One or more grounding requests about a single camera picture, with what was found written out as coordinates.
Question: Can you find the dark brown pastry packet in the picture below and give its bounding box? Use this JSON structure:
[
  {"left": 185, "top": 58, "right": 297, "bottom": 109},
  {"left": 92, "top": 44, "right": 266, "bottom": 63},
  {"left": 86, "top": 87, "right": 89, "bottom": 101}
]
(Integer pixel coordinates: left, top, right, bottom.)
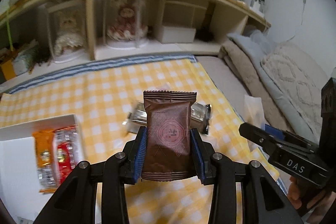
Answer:
[{"left": 141, "top": 90, "right": 197, "bottom": 182}]

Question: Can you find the red doll in case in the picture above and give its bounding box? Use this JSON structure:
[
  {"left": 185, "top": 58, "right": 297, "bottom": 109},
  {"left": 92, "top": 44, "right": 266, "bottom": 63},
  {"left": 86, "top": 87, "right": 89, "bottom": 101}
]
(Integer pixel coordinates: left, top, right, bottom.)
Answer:
[{"left": 102, "top": 0, "right": 150, "bottom": 50}]

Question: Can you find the white storage box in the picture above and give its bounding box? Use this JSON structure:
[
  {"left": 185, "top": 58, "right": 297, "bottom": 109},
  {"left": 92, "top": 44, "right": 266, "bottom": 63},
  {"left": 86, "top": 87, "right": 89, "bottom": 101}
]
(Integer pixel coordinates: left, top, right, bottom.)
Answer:
[{"left": 158, "top": 26, "right": 196, "bottom": 44}]

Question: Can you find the light blue quilt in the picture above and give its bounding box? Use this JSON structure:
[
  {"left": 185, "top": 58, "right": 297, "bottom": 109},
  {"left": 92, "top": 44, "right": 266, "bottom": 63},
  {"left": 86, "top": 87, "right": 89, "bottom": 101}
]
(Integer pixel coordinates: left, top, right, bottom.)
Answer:
[{"left": 228, "top": 30, "right": 325, "bottom": 143}]

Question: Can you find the white cardboard tray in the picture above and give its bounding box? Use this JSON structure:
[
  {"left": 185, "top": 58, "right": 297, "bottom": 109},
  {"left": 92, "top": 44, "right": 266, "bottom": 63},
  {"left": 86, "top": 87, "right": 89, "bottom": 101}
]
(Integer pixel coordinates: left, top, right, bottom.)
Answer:
[{"left": 1, "top": 114, "right": 85, "bottom": 223}]

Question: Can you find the orange cardboard box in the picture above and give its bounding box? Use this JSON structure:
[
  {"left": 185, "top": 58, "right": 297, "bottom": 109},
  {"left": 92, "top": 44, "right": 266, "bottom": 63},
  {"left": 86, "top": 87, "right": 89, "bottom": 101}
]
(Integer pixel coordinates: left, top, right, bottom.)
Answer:
[{"left": 1, "top": 59, "right": 16, "bottom": 81}]

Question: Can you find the brown cracker pack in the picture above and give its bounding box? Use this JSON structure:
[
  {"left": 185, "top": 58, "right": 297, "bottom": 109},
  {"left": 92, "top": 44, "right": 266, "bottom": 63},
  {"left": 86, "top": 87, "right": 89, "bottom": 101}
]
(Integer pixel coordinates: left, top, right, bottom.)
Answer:
[
  {"left": 190, "top": 102, "right": 212, "bottom": 135},
  {"left": 122, "top": 102, "right": 147, "bottom": 134}
]

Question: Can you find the cream doll in case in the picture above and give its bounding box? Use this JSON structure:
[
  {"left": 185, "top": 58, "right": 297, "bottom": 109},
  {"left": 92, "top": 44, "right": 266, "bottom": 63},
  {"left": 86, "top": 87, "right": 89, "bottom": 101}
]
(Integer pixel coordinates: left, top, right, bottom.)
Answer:
[{"left": 46, "top": 0, "right": 87, "bottom": 63}]

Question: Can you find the beige folded blanket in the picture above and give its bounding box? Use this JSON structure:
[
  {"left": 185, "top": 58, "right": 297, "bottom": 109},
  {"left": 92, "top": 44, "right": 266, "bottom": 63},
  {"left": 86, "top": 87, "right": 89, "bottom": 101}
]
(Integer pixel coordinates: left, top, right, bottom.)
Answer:
[{"left": 219, "top": 40, "right": 293, "bottom": 132}]

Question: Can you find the tissue box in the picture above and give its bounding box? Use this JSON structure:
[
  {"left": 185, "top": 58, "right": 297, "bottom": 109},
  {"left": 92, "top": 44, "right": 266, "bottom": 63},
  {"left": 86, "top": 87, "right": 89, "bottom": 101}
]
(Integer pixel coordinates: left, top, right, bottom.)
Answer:
[{"left": 12, "top": 45, "right": 39, "bottom": 76}]

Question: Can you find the wooden headboard shelf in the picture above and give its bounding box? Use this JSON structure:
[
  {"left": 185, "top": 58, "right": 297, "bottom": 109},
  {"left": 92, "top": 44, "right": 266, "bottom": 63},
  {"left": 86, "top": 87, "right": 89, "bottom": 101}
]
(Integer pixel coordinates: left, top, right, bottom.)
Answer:
[{"left": 1, "top": 0, "right": 270, "bottom": 90}]

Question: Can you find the person right hand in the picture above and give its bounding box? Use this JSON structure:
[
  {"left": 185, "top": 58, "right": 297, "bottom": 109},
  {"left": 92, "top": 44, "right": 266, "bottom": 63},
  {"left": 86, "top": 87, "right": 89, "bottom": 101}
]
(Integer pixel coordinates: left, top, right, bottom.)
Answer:
[{"left": 287, "top": 176, "right": 335, "bottom": 224}]

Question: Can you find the yellow checkered cloth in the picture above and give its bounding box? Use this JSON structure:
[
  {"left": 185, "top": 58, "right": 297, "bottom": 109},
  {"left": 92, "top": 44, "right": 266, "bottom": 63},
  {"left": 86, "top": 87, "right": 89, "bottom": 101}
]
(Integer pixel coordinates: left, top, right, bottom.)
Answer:
[{"left": 1, "top": 59, "right": 279, "bottom": 223}]

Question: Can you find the white embroidered pillow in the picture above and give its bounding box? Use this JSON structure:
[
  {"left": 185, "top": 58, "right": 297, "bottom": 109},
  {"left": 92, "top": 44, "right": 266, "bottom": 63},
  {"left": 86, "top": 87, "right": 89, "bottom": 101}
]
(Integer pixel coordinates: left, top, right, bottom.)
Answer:
[{"left": 261, "top": 41, "right": 328, "bottom": 143}]

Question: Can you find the clear yellow donut packet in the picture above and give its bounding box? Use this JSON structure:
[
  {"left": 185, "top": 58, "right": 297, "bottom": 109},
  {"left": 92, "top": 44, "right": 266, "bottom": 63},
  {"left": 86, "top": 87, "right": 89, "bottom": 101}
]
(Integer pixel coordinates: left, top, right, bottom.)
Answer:
[{"left": 243, "top": 95, "right": 266, "bottom": 130}]

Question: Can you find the orange snack bar package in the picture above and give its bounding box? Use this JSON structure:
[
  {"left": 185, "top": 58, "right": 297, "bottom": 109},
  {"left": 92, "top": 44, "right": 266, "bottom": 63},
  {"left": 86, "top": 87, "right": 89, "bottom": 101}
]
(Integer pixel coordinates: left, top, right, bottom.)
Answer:
[{"left": 33, "top": 129, "right": 58, "bottom": 194}]

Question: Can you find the red snack bar package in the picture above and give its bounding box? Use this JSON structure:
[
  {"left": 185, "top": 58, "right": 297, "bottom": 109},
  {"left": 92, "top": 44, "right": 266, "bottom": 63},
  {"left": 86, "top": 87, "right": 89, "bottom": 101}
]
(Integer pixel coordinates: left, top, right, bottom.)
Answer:
[{"left": 52, "top": 124, "right": 83, "bottom": 186}]

